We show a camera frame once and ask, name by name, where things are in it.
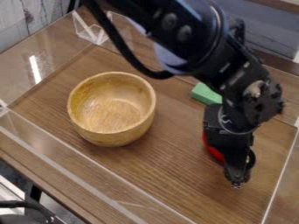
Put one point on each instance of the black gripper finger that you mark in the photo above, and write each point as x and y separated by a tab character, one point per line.
250	164
234	175

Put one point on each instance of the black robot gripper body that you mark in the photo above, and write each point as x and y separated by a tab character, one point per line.
230	144

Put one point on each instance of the red plush strawberry toy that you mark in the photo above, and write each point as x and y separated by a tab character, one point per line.
214	152

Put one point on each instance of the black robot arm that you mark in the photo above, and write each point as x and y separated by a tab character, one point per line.
201	43

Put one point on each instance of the green rectangular block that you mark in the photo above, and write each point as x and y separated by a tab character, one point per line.
205	95

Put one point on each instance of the wooden bowl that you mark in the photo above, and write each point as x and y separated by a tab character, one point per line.
111	108

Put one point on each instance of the black table leg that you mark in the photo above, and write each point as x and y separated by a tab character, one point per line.
35	193

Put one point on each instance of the clear acrylic tray wall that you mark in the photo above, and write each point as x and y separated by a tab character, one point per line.
87	188

